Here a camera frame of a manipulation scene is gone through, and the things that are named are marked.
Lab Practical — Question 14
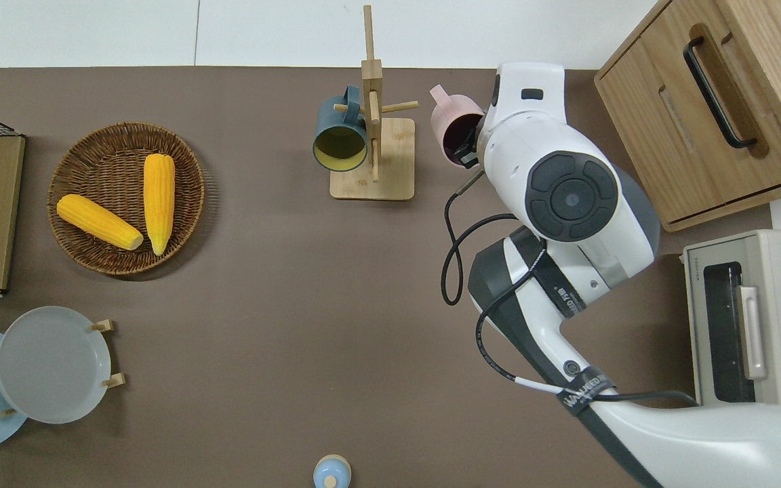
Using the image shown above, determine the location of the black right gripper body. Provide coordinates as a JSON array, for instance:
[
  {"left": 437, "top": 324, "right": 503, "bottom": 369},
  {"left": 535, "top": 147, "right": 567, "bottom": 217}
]
[{"left": 454, "top": 132, "right": 483, "bottom": 169}]

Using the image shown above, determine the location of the pink mug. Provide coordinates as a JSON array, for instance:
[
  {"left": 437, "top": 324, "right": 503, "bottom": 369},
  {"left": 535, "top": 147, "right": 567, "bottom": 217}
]
[{"left": 429, "top": 85, "right": 485, "bottom": 167}]

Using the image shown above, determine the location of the wooden mug tree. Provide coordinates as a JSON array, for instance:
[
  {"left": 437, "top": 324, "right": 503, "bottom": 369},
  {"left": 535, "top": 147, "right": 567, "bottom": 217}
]
[{"left": 329, "top": 3, "right": 420, "bottom": 201}]

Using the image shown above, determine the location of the dark blue mug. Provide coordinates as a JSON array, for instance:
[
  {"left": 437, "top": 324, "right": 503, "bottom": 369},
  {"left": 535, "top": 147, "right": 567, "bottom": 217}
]
[{"left": 313, "top": 85, "right": 369, "bottom": 172}]

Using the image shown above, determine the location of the wooden cabinet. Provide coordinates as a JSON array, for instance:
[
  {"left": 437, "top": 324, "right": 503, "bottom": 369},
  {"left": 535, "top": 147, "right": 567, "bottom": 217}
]
[{"left": 594, "top": 0, "right": 781, "bottom": 233}]

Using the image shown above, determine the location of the brown table mat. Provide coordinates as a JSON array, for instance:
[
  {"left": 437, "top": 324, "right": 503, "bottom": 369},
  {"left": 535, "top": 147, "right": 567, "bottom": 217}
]
[{"left": 0, "top": 66, "right": 774, "bottom": 488}]

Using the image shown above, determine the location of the yellow corn cob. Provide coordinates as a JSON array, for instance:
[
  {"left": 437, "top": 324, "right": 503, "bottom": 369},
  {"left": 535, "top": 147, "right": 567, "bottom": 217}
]
[
  {"left": 144, "top": 154, "right": 176, "bottom": 256},
  {"left": 56, "top": 195, "right": 144, "bottom": 251}
]

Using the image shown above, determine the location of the brown wicker basket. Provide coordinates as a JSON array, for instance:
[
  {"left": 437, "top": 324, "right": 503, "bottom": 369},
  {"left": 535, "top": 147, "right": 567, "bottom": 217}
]
[{"left": 47, "top": 122, "right": 205, "bottom": 277}]

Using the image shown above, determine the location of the wooden plate rack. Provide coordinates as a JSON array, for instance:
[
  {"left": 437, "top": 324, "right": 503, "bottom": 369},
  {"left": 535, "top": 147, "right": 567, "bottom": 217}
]
[{"left": 0, "top": 319, "right": 127, "bottom": 418}]

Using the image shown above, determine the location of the grey plate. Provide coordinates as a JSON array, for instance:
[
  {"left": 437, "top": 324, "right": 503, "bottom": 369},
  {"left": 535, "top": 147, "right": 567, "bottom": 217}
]
[{"left": 0, "top": 306, "right": 112, "bottom": 425}]

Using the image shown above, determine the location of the black cabinet handle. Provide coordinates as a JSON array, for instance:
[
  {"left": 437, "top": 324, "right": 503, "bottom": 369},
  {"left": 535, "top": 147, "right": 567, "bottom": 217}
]
[{"left": 683, "top": 36, "right": 759, "bottom": 149}]

